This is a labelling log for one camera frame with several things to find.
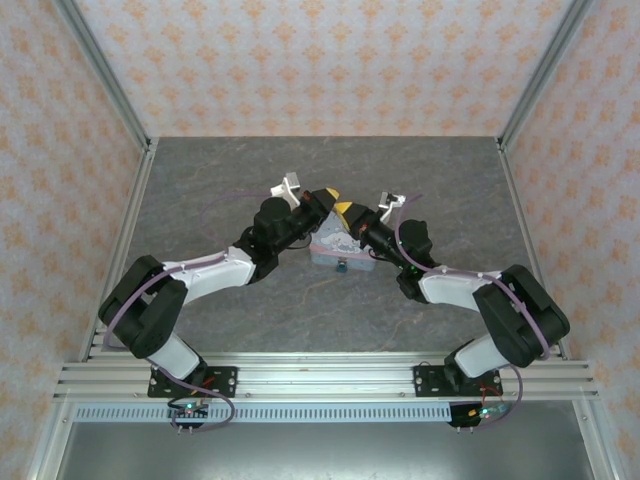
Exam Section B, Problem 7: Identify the grey metal sheet panel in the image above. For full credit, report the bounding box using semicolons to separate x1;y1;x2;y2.
54;422;596;480

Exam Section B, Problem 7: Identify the aluminium frame leg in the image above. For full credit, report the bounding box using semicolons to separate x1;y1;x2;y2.
24;399;76;480
569;399;619;480

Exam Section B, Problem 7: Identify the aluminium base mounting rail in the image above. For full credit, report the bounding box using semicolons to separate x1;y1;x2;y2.
52;352;599;401

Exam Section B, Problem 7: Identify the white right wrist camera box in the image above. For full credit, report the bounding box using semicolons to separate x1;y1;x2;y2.
378;190;405;224

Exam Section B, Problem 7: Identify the light blue cartoon pouch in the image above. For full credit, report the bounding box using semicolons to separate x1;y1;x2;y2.
308;212;377;274

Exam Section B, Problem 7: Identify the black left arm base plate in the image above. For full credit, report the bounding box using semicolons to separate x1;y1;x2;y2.
147;366;239;400

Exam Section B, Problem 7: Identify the aluminium frame post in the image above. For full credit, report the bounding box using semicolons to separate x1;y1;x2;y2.
52;0;154;151
497;0;596;151

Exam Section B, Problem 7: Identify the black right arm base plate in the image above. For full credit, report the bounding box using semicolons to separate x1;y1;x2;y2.
412;364;501;399

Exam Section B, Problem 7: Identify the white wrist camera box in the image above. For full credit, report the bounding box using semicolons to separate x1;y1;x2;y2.
378;190;405;224
269;172;304;211

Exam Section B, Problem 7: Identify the aluminium table side rail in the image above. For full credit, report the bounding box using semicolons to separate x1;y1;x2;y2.
79;139;160;362
496;138;571;360

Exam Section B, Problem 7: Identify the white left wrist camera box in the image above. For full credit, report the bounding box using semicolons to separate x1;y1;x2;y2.
269;172;304;211

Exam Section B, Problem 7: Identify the slotted grey cable duct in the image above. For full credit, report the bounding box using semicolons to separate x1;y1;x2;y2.
73;403;509;424

